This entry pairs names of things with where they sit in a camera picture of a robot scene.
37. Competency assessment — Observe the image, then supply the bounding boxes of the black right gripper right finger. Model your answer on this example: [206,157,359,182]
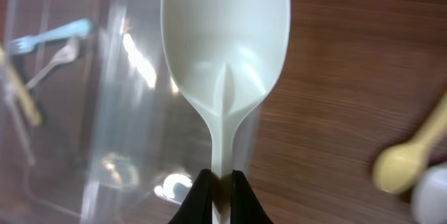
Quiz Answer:
[230,170,273,224]

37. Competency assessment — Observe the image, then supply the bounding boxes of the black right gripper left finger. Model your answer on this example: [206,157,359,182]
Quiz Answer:
[168,169,212,224]

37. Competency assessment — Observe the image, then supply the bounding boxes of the yellow plastic spoon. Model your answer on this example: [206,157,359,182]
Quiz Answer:
[372,96,446,194]

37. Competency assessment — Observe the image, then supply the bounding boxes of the white plastic spoon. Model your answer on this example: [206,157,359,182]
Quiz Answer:
[411,162,446,224]
[161,0,291,223]

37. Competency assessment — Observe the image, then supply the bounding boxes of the yellow plastic fork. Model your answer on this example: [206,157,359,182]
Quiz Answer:
[1,47,43,126]

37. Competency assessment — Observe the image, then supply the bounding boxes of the white plastic fork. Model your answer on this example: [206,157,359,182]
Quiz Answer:
[4,82,36,167]
[26,36,80,89]

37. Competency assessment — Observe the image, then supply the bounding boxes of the light blue plastic fork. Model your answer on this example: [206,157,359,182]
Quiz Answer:
[10,18,93,54]

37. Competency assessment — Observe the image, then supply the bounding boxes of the clear plastic container right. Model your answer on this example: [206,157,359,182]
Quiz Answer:
[80,0,261,224]

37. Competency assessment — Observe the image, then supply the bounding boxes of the clear plastic container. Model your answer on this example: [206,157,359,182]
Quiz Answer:
[1,0,108,223]
[80,0,261,224]

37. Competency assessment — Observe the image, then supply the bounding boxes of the clear plastic container left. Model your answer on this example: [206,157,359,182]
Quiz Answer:
[1,0,108,223]

